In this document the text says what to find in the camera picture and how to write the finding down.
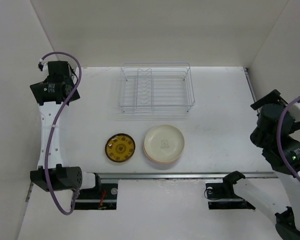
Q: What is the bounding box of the cream plate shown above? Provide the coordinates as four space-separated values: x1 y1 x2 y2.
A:
143 124 185 160

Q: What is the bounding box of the yellow plastic plate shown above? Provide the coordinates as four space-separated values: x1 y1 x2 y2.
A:
146 155 179 165

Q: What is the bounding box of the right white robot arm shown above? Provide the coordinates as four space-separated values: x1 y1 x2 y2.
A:
222 89 300 240

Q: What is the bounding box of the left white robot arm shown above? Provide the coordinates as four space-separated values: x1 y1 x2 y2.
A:
30 61 101 192

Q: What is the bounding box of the white wire dish rack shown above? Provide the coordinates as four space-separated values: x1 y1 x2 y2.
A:
118 62 196 115

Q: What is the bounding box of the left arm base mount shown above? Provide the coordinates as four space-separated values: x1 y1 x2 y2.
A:
74 182 118 211

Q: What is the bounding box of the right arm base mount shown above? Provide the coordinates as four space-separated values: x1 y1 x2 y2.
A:
204 181 256 210

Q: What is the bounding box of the aluminium table frame rail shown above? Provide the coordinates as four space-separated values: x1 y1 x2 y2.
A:
39 67 282 180

